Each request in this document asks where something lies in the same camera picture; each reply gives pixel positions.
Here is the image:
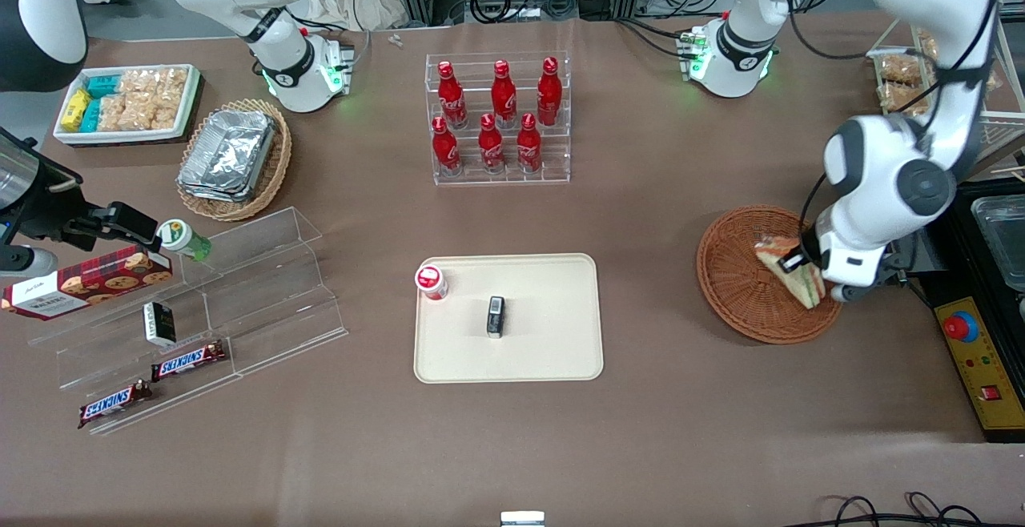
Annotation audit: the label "green bottle white cap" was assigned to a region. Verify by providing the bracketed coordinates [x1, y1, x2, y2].
[158, 219, 213, 264]

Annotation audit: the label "yellow snack packet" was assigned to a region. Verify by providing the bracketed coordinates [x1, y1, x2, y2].
[62, 88, 91, 132]

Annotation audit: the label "black side platform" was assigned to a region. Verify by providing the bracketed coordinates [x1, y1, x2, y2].
[921, 179, 1025, 312]

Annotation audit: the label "snickers chocolate bar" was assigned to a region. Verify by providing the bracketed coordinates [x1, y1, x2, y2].
[151, 340, 228, 383]
[78, 380, 154, 430]

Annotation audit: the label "triangular sandwich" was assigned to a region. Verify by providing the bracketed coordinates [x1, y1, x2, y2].
[755, 236, 827, 309]

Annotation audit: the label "clear plastic container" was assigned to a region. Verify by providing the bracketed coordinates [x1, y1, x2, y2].
[971, 195, 1025, 292]

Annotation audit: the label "clear acrylic bottle rack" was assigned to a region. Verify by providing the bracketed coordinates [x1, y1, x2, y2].
[424, 50, 571, 186]

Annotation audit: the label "white rectangular snack tray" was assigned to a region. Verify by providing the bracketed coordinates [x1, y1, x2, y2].
[53, 64, 203, 147]

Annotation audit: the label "cream plastic tray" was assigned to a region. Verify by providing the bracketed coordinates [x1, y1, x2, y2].
[413, 253, 604, 384]

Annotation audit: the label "red cola bottle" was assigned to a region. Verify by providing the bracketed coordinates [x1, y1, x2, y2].
[432, 116, 463, 177]
[537, 57, 563, 127]
[436, 61, 468, 129]
[491, 60, 518, 129]
[478, 113, 506, 175]
[517, 113, 543, 175]

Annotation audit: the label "coiled black cable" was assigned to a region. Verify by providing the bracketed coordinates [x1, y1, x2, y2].
[468, 0, 515, 25]

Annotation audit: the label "black arm base cables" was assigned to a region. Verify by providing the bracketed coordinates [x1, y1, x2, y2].
[615, 18, 699, 60]

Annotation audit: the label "clear acrylic stepped shelf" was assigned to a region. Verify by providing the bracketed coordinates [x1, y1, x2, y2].
[28, 207, 349, 436]

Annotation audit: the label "small white bottle red lid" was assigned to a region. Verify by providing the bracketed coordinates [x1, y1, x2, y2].
[414, 265, 449, 301]

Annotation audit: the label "black floor cables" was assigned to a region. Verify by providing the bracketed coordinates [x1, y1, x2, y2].
[801, 493, 1025, 527]

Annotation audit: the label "light oval wicker basket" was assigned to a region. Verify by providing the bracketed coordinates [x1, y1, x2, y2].
[176, 99, 293, 222]

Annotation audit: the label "grey metal box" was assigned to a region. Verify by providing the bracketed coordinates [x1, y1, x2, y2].
[918, 227, 954, 273]

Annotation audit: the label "brown round wicker basket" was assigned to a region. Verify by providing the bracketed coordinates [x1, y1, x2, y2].
[696, 205, 846, 345]

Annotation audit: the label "yellow emergency stop box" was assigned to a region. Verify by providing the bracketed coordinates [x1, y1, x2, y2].
[932, 296, 1025, 442]

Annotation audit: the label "stacked aluminium foil trays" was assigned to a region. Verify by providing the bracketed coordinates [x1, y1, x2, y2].
[178, 109, 277, 203]

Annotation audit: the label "red tartan cookie box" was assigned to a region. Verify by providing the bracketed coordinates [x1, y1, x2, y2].
[0, 244, 174, 322]

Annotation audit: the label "clear bins of snacks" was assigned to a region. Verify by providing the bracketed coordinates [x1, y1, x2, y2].
[868, 0, 1025, 171]

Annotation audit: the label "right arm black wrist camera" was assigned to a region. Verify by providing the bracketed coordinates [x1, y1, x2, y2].
[16, 160, 161, 250]

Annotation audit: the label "small black white box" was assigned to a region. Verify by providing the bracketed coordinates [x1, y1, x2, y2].
[143, 301, 178, 347]

